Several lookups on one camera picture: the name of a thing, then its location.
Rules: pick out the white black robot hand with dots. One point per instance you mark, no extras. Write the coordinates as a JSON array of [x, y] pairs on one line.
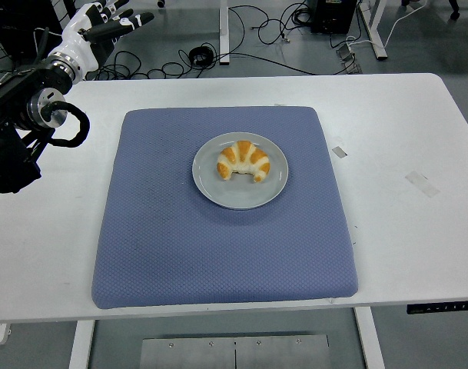
[[78, 38]]

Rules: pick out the golden croissant bread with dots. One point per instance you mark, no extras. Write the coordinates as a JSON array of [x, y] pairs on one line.
[[241, 153]]

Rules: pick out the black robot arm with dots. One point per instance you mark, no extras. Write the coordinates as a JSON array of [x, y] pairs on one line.
[[7, 153]]

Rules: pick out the grey round plate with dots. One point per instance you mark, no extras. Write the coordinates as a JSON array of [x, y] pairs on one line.
[[233, 196]]

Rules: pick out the large black equipment box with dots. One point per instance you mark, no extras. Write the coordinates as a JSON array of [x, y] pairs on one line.
[[18, 15]]

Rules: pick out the white background desk leg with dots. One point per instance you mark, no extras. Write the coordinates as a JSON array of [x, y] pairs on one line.
[[375, 30], [224, 30]]

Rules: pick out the blue quilted mat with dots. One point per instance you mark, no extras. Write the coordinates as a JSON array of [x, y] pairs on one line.
[[218, 250]]

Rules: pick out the black computer tower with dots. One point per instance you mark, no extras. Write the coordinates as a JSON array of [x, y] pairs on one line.
[[335, 15]]

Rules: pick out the grey foot pedal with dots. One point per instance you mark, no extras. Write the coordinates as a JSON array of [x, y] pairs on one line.
[[349, 58]]

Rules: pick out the small grey tape piece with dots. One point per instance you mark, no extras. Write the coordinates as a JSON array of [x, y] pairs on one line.
[[339, 152]]

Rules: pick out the white table leg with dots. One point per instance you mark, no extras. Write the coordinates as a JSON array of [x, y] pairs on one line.
[[81, 346], [370, 342]]

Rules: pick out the large clear tape piece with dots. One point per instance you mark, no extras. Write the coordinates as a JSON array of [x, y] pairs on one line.
[[422, 184]]

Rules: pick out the black table control panel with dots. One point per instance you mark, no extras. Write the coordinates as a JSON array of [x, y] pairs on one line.
[[442, 307]]

